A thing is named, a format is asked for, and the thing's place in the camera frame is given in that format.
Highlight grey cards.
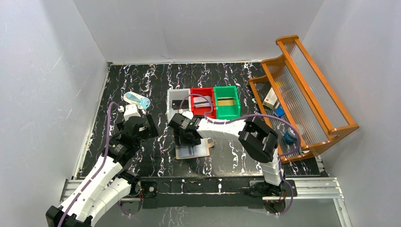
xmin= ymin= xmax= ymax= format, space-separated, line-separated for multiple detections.
xmin=193 ymin=96 xmax=211 ymax=108

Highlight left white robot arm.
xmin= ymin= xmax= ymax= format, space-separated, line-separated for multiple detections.
xmin=45 ymin=114 xmax=158 ymax=227

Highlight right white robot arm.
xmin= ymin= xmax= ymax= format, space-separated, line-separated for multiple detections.
xmin=168 ymin=113 xmax=285 ymax=196

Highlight black card in white bin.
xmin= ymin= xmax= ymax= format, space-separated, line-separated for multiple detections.
xmin=171 ymin=99 xmax=189 ymax=110

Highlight gold card in green bin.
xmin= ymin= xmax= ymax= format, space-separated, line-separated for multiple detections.
xmin=217 ymin=97 xmax=235 ymax=106

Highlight oval white blue package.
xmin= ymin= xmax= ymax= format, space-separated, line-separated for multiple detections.
xmin=123 ymin=91 xmax=151 ymax=110

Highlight white plastic bin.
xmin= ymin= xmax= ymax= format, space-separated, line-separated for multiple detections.
xmin=166 ymin=88 xmax=192 ymax=122

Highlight red plastic bin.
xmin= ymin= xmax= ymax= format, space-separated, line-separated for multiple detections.
xmin=190 ymin=87 xmax=216 ymax=119

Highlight green plastic bin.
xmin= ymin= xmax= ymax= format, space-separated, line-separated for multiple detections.
xmin=214 ymin=86 xmax=241 ymax=120

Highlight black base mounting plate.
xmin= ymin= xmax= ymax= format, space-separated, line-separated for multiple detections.
xmin=121 ymin=176 xmax=298 ymax=211

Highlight white red small box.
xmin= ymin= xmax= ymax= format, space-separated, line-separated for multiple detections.
xmin=262 ymin=88 xmax=278 ymax=109

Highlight blue small object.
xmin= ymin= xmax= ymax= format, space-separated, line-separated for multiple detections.
xmin=274 ymin=107 xmax=285 ymax=118

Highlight blue tape roll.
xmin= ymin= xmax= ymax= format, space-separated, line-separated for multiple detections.
xmin=283 ymin=128 xmax=298 ymax=144

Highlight orange wooden shelf rack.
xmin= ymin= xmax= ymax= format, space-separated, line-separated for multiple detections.
xmin=249 ymin=35 xmax=359 ymax=163

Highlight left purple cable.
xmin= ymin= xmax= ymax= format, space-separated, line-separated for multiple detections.
xmin=56 ymin=101 xmax=132 ymax=227

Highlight purple cable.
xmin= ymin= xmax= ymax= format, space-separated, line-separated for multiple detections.
xmin=56 ymin=101 xmax=132 ymax=227
xmin=179 ymin=93 xmax=302 ymax=216

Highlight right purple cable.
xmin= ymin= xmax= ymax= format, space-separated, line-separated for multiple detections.
xmin=179 ymin=93 xmax=302 ymax=216

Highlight aluminium frame rail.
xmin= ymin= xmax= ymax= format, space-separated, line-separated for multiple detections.
xmin=53 ymin=157 xmax=352 ymax=227

